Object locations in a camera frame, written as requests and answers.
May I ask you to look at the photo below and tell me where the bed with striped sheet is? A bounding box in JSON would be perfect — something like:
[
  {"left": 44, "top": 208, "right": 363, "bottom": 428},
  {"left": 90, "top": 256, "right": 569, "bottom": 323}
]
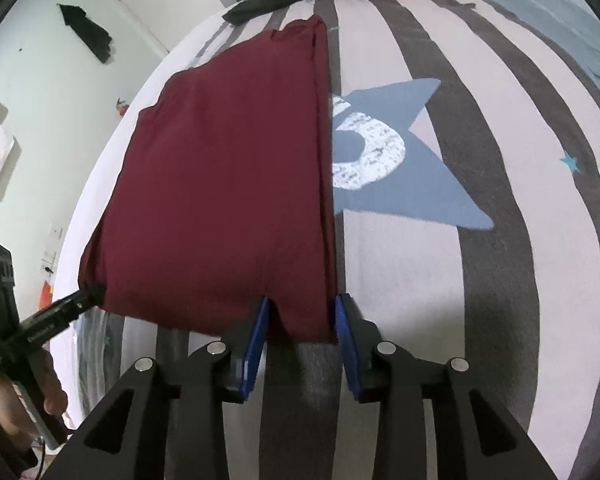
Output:
[{"left": 50, "top": 0, "right": 600, "bottom": 480}]

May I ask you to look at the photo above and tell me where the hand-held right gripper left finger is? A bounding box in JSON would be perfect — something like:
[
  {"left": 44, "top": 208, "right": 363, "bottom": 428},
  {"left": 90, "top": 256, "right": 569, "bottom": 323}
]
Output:
[{"left": 42, "top": 296, "right": 272, "bottom": 480}]

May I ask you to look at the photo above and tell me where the maroon shirt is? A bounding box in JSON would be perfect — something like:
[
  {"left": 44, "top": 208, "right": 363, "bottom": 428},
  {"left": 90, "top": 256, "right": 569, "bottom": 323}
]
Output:
[{"left": 77, "top": 14, "right": 338, "bottom": 343}]

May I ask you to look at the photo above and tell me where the white door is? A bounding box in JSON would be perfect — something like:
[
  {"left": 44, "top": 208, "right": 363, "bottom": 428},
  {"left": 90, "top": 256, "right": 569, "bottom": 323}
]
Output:
[{"left": 77, "top": 0, "right": 241, "bottom": 56}]

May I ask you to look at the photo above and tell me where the black hanging jacket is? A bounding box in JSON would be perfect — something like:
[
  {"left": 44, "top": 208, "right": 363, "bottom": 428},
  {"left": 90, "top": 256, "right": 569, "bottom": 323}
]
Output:
[{"left": 56, "top": 3, "right": 113, "bottom": 64}]

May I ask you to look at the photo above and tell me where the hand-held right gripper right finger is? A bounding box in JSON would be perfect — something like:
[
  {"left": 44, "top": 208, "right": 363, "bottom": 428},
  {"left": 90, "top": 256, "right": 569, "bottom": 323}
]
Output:
[{"left": 332, "top": 292, "right": 546, "bottom": 480}]

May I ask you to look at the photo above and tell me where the person's left hand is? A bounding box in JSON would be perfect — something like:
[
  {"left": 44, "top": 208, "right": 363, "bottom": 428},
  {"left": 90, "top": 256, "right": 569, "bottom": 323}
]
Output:
[{"left": 0, "top": 337, "right": 70, "bottom": 438}]

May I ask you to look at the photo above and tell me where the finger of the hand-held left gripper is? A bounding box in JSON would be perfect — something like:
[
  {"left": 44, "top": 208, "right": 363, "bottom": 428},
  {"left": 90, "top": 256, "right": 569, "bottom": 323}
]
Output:
[{"left": 47, "top": 283, "right": 107, "bottom": 331}]

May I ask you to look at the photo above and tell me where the black cable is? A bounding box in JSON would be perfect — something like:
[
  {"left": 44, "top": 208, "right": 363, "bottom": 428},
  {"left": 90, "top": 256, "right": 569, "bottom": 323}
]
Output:
[{"left": 32, "top": 437, "right": 51, "bottom": 480}]

